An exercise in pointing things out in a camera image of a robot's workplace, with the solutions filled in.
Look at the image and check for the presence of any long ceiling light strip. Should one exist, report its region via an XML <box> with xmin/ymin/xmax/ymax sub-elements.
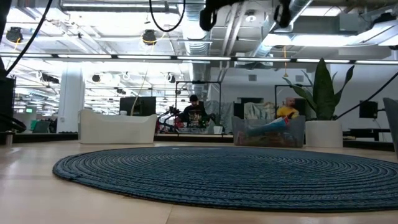
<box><xmin>0</xmin><ymin>52</ymin><xmax>398</xmax><ymax>65</ymax></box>

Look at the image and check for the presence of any green snake plant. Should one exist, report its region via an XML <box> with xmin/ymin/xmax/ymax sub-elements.
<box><xmin>282</xmin><ymin>58</ymin><xmax>355</xmax><ymax>121</ymax></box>

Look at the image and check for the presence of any green granola bar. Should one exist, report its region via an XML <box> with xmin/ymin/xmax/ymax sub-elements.
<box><xmin>252</xmin><ymin>134</ymin><xmax>302</xmax><ymax>147</ymax></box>

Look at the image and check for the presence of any silver ceiling duct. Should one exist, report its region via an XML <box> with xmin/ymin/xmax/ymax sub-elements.
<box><xmin>183</xmin><ymin>0</ymin><xmax>215</xmax><ymax>94</ymax></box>

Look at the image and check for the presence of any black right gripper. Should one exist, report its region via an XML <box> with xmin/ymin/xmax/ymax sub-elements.
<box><xmin>198</xmin><ymin>0</ymin><xmax>294</xmax><ymax>32</ymax></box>

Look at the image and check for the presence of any black ceiling cable reel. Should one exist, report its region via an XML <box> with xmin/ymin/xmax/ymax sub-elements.
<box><xmin>6</xmin><ymin>27</ymin><xmax>24</xmax><ymax>44</ymax></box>
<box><xmin>142</xmin><ymin>29</ymin><xmax>157</xmax><ymax>46</ymax></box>

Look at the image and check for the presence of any blue granola bar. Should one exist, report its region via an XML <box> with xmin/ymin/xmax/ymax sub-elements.
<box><xmin>248</xmin><ymin>116</ymin><xmax>292</xmax><ymax>137</ymax></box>

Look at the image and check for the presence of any person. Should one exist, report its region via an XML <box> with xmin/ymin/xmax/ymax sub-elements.
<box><xmin>275</xmin><ymin>96</ymin><xmax>300</xmax><ymax>119</ymax></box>
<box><xmin>178</xmin><ymin>95</ymin><xmax>210</xmax><ymax>128</ymax></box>

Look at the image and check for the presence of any white square column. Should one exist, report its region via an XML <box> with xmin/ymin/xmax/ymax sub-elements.
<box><xmin>57</xmin><ymin>67</ymin><xmax>85</xmax><ymax>134</ymax></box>

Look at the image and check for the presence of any round dark blue woven mat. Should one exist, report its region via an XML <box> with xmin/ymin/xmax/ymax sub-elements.
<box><xmin>52</xmin><ymin>146</ymin><xmax>398</xmax><ymax>213</ymax></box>

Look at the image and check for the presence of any white plant pot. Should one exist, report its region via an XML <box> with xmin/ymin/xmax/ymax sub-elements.
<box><xmin>305</xmin><ymin>120</ymin><xmax>344</xmax><ymax>148</ymax></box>

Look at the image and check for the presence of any black monitor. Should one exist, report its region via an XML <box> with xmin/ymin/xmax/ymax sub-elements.
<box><xmin>119</xmin><ymin>96</ymin><xmax>157</xmax><ymax>116</ymax></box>
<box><xmin>359</xmin><ymin>100</ymin><xmax>379</xmax><ymax>119</ymax></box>

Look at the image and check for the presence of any black side table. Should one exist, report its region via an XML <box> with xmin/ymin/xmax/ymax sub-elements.
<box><xmin>348</xmin><ymin>127</ymin><xmax>391</xmax><ymax>141</ymax></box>

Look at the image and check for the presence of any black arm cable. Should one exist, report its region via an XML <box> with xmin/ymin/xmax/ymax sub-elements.
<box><xmin>148</xmin><ymin>0</ymin><xmax>187</xmax><ymax>33</ymax></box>

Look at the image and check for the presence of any black aluminium table frame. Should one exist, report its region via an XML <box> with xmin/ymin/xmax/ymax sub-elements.
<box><xmin>0</xmin><ymin>133</ymin><xmax>398</xmax><ymax>152</ymax></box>

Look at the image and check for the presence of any white plastic bin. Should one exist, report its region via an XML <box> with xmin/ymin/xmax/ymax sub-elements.
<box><xmin>77</xmin><ymin>108</ymin><xmax>158</xmax><ymax>144</ymax></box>

